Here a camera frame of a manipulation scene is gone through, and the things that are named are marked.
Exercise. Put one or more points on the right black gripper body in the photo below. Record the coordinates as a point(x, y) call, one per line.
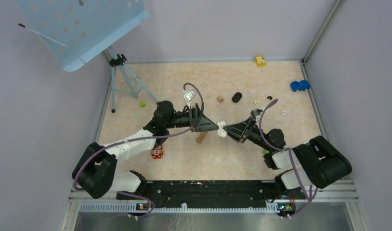
point(253, 133)

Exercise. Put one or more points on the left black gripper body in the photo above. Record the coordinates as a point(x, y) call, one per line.
point(188, 119)

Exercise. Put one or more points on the white earbud charging case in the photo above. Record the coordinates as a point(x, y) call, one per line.
point(221, 132)

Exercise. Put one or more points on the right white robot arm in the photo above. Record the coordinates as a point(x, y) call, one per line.
point(316, 162)

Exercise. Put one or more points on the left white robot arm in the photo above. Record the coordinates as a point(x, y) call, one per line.
point(94, 172)

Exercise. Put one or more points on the black oval charging case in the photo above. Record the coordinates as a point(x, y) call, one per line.
point(237, 97)

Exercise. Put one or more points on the wooden arch block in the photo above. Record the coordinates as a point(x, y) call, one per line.
point(201, 137)

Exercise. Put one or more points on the small wooden cube far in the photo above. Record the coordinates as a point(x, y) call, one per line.
point(220, 98)

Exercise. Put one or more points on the red owl number block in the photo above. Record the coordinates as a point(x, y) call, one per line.
point(157, 152)

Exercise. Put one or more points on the small green cube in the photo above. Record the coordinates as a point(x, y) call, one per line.
point(142, 104)

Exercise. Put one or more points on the light blue tripod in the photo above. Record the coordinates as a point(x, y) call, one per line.
point(118, 63)

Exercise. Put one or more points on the blue toy car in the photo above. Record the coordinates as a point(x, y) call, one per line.
point(302, 85)

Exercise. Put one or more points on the yellow toy car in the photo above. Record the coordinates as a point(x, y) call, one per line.
point(259, 61)

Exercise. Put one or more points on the light blue perforated stand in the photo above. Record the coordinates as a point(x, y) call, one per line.
point(76, 31)

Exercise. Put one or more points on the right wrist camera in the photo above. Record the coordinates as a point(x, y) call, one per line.
point(256, 114)

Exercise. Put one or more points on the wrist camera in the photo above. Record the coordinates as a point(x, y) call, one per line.
point(189, 95)
point(256, 114)

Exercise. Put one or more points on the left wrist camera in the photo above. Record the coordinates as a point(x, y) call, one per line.
point(189, 95)

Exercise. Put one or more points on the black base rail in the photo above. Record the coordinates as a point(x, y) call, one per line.
point(215, 193)

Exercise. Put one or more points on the white slotted cable duct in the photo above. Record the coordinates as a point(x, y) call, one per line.
point(129, 207)

